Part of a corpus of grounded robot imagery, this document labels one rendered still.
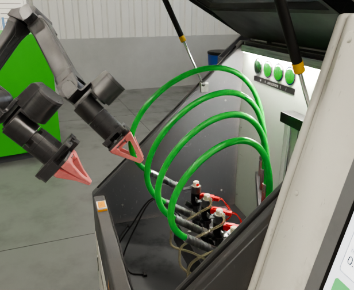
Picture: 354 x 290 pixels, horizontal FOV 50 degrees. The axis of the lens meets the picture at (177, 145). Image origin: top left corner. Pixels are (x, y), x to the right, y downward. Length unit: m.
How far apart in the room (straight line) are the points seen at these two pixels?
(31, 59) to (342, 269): 3.85
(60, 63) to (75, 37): 6.36
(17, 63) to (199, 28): 4.66
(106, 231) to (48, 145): 0.42
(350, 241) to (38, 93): 0.59
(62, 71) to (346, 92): 0.70
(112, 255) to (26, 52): 3.32
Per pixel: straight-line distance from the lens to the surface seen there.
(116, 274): 0.98
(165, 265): 1.20
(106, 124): 0.93
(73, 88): 0.97
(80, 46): 7.42
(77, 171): 0.82
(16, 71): 4.18
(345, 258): 0.59
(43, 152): 0.81
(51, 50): 1.14
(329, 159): 0.62
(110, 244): 1.09
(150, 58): 7.72
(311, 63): 0.98
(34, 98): 0.79
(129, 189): 1.35
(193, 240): 0.82
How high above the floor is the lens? 1.56
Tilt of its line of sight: 20 degrees down
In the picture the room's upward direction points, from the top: straight up
